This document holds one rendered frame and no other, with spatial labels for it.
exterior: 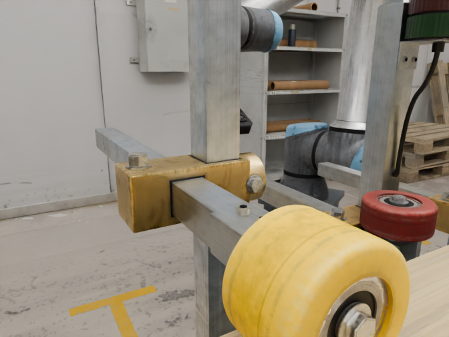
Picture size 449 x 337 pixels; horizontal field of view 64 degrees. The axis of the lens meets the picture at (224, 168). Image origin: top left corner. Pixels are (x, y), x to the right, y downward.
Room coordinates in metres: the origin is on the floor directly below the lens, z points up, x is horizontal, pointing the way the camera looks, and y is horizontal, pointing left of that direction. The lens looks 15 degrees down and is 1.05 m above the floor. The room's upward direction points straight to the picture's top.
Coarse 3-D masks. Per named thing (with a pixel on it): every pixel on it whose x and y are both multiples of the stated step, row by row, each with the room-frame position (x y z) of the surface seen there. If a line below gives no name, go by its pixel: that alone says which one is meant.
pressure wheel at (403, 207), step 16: (368, 192) 0.42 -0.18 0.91; (384, 192) 0.42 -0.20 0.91; (400, 192) 0.42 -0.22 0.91; (368, 208) 0.38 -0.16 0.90; (384, 208) 0.37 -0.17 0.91; (400, 208) 0.37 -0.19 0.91; (416, 208) 0.37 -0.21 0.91; (432, 208) 0.37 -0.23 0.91; (368, 224) 0.38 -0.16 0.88; (384, 224) 0.36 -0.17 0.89; (400, 224) 0.35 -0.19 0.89; (416, 224) 0.35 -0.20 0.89; (432, 224) 0.36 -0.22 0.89; (400, 240) 0.35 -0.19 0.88; (416, 240) 0.35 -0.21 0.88
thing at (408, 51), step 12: (432, 12) 0.40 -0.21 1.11; (444, 12) 0.39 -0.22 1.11; (444, 36) 0.39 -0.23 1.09; (408, 48) 0.44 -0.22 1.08; (432, 48) 0.42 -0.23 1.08; (408, 60) 0.44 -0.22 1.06; (432, 60) 0.42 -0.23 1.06; (432, 72) 0.42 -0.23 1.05; (408, 108) 0.44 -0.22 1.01; (408, 120) 0.44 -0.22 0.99; (396, 168) 0.44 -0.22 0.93
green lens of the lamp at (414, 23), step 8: (416, 16) 0.41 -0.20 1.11; (424, 16) 0.40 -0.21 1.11; (432, 16) 0.40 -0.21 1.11; (440, 16) 0.39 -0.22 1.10; (448, 16) 0.39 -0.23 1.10; (408, 24) 0.42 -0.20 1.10; (416, 24) 0.41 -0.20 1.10; (424, 24) 0.40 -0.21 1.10; (432, 24) 0.40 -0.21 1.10; (440, 24) 0.39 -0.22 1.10; (448, 24) 0.39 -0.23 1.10; (408, 32) 0.42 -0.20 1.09; (416, 32) 0.41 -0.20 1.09; (424, 32) 0.40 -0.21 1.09; (432, 32) 0.39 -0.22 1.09; (440, 32) 0.39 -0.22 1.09; (448, 32) 0.39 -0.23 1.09
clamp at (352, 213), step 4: (356, 204) 0.47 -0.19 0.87; (344, 208) 0.46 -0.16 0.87; (348, 208) 0.46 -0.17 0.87; (352, 208) 0.46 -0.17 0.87; (356, 208) 0.46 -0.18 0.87; (360, 208) 0.46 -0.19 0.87; (324, 212) 0.44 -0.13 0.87; (328, 212) 0.44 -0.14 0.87; (348, 212) 0.44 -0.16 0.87; (352, 212) 0.44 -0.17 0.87; (356, 212) 0.44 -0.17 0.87; (348, 216) 0.43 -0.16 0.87; (352, 216) 0.43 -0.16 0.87; (356, 216) 0.43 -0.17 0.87; (348, 220) 0.42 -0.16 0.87; (352, 220) 0.42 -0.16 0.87; (356, 220) 0.42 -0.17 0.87; (352, 224) 0.41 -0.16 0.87; (356, 224) 0.41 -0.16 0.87; (360, 224) 0.41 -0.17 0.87; (360, 228) 0.41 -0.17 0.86
